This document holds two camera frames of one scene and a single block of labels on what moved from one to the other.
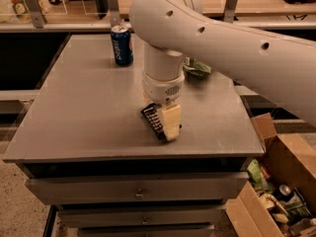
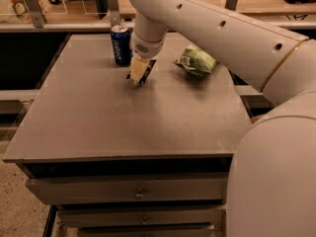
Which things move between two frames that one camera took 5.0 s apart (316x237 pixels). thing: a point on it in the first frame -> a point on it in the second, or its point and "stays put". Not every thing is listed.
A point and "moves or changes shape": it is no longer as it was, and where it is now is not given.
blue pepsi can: x=122 y=45 stays put
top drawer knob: x=139 y=195 stays put
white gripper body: x=162 y=90 -> x=146 y=49
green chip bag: x=197 y=69 stays put
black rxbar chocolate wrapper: x=153 y=116 moves or changes shape
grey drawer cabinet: x=81 y=136 stays put
